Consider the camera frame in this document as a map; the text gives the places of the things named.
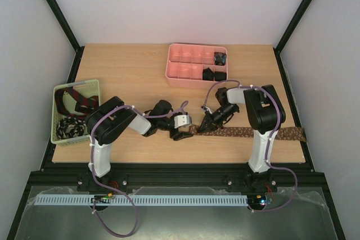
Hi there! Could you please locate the brown floral tie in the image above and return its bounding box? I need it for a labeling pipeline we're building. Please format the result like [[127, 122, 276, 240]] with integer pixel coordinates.
[[189, 125, 307, 142]]

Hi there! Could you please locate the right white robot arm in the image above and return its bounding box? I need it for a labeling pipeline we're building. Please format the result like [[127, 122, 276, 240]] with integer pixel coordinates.
[[195, 84, 286, 191]]

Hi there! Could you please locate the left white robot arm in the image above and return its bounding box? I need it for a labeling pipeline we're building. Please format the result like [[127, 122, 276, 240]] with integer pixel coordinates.
[[85, 96, 193, 191]]

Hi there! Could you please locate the rolled black tie right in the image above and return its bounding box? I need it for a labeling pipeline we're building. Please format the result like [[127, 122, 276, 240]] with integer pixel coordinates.
[[214, 71, 227, 81]]

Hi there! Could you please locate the rolled black tie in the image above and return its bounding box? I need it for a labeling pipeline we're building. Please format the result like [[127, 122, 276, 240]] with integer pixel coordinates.
[[214, 71, 227, 81], [202, 67, 214, 81]]

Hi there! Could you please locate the rolled black tie left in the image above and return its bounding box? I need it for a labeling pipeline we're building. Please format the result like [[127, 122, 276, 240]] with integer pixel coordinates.
[[202, 67, 214, 81]]

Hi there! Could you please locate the rolled blue patterned tie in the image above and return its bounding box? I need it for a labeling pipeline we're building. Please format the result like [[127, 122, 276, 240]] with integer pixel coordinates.
[[214, 52, 227, 66]]

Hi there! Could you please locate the pink compartment organizer box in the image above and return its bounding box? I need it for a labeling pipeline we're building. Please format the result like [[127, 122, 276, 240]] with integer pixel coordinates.
[[165, 43, 228, 89]]

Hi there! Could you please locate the red black striped tie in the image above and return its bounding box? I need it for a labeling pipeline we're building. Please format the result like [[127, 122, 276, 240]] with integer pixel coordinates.
[[54, 87, 99, 120]]

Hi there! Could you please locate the green perforated basket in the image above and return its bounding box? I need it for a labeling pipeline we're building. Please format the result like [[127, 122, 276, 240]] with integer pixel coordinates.
[[51, 79, 102, 146]]

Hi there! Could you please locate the black white patterned tie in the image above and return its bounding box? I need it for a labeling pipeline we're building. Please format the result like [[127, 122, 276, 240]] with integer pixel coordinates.
[[56, 117, 85, 139]]

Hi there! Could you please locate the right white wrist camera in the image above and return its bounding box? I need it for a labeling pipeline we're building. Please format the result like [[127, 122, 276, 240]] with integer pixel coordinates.
[[201, 106, 213, 114]]

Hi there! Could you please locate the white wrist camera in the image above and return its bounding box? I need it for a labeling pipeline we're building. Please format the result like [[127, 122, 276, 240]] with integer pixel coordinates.
[[173, 114, 192, 128], [201, 106, 213, 114]]

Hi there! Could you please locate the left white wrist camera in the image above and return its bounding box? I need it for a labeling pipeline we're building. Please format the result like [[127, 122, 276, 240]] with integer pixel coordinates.
[[173, 114, 192, 128]]

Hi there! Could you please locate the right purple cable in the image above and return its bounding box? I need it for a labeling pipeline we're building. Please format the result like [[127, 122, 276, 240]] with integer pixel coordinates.
[[202, 79, 298, 214]]

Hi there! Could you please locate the purple cable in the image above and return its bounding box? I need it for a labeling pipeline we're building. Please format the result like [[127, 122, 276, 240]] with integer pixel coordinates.
[[89, 99, 190, 237], [202, 79, 298, 214]]

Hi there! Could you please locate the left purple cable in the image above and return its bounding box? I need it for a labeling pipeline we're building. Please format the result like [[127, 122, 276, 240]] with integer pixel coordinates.
[[89, 99, 190, 237]]

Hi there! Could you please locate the black aluminium frame rail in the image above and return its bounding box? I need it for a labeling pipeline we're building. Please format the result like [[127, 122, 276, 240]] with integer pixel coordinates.
[[26, 164, 329, 193]]

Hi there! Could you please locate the light blue cable duct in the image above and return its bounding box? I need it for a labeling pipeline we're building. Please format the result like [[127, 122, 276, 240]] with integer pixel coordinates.
[[34, 194, 248, 207]]

